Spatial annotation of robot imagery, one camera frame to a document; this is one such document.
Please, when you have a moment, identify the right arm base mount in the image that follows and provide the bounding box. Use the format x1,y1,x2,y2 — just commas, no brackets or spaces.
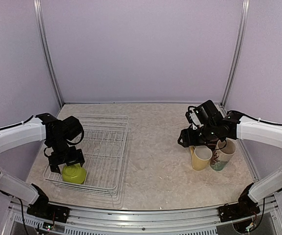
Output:
218,183,260,222

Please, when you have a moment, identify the floral patterned tall mug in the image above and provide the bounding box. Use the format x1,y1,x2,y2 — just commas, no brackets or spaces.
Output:
210,139,237,171

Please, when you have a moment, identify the aluminium corner post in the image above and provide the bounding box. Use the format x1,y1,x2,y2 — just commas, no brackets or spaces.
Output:
33,0,64,108
220,0,250,109

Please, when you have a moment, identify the lime green bowl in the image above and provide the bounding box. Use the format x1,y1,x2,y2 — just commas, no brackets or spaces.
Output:
61,164,87,184

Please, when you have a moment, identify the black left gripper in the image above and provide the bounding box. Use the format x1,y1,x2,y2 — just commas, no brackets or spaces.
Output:
48,137,85,173

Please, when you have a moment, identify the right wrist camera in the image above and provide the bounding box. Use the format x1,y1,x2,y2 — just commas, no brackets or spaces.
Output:
185,105,200,130

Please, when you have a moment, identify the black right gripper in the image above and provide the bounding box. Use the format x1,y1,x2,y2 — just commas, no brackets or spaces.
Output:
178,123,217,147

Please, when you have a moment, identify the right aluminium corner post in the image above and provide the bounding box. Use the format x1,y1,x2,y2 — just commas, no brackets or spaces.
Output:
220,0,250,109

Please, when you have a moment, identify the left aluminium corner post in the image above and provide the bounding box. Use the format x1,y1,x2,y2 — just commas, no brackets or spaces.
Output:
33,0,64,108

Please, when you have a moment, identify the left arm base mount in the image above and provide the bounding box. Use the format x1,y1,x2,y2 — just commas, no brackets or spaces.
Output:
27,184,70,223

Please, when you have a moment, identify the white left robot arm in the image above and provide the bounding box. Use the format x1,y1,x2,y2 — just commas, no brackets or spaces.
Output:
0,113,85,218

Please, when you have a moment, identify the aluminium front frame rail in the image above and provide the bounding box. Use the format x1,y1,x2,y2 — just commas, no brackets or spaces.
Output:
0,196,282,235

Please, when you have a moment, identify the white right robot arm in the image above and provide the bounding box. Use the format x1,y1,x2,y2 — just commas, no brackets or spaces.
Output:
178,100,282,217

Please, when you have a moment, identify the small black plate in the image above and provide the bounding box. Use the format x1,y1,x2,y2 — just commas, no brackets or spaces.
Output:
206,140,218,150

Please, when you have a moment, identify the white wire dish rack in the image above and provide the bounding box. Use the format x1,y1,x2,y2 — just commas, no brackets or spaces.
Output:
43,114,129,196

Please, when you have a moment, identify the yellow mug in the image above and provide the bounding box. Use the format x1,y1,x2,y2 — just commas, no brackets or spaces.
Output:
190,146,213,171

